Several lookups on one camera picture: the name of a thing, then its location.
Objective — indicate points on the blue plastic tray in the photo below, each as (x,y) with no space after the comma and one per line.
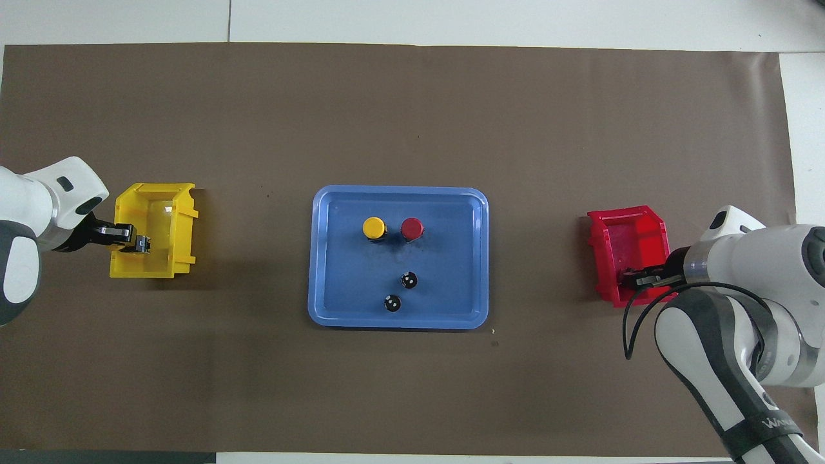
(348,283)

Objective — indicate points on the red plastic bin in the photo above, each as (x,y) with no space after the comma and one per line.
(628,238)

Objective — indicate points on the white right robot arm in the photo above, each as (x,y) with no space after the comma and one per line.
(741,258)

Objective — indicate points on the yellow plastic bin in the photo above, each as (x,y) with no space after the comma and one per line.
(161,212)

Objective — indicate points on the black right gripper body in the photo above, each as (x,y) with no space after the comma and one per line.
(675,270)

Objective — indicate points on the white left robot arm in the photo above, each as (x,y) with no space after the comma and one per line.
(26,212)

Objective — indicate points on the black cylindrical capacitor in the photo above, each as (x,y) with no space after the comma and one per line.
(392,303)
(408,280)

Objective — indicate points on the brown paper table mat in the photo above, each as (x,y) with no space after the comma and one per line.
(412,116)

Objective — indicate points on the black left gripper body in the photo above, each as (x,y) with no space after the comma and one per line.
(87,235)

